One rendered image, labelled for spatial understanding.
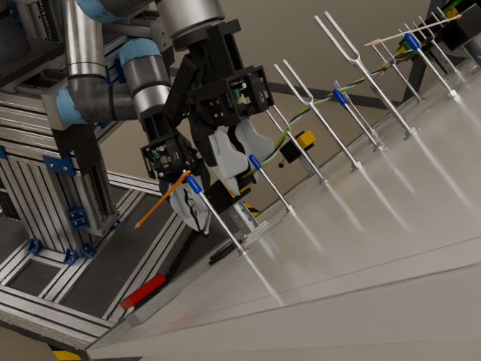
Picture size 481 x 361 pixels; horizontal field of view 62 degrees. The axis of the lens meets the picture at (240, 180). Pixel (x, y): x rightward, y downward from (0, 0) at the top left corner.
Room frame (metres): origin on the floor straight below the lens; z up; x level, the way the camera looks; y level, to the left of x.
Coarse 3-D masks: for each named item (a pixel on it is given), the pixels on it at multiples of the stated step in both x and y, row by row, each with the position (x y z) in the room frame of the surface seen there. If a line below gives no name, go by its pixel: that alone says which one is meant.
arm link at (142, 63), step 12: (132, 48) 0.70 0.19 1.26; (144, 48) 0.71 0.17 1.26; (156, 48) 0.73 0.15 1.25; (120, 60) 0.71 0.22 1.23; (132, 60) 0.68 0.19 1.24; (144, 60) 0.68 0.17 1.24; (156, 60) 0.69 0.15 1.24; (132, 72) 0.67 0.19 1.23; (144, 72) 0.66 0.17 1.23; (156, 72) 0.67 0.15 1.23; (132, 84) 0.65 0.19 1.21; (144, 84) 0.64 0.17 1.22; (156, 84) 0.65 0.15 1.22; (168, 84) 0.66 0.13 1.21; (132, 96) 0.64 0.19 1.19
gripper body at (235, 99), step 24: (216, 24) 0.46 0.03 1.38; (192, 48) 0.48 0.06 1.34; (216, 48) 0.45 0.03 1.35; (216, 72) 0.46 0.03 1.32; (240, 72) 0.44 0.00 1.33; (264, 72) 0.47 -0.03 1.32; (192, 96) 0.46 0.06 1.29; (216, 96) 0.43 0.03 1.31; (240, 96) 0.43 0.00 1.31; (264, 96) 0.45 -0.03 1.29; (216, 120) 0.44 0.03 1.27; (240, 120) 0.40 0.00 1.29
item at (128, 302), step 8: (152, 280) 0.29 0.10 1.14; (160, 280) 0.30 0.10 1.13; (144, 288) 0.28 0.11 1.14; (152, 288) 0.29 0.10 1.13; (128, 296) 0.27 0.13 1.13; (136, 296) 0.27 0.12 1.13; (144, 296) 0.28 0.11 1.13; (152, 296) 0.28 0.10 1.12; (120, 304) 0.29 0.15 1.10; (128, 304) 0.27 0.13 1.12; (136, 304) 0.28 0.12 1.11
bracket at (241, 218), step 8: (240, 200) 0.44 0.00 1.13; (232, 208) 0.42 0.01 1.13; (240, 208) 0.44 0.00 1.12; (232, 216) 0.42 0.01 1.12; (240, 216) 0.41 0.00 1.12; (248, 216) 0.43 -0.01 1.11; (240, 224) 0.41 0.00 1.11; (248, 224) 0.42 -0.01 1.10; (256, 224) 0.42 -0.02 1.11; (248, 232) 0.40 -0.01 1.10
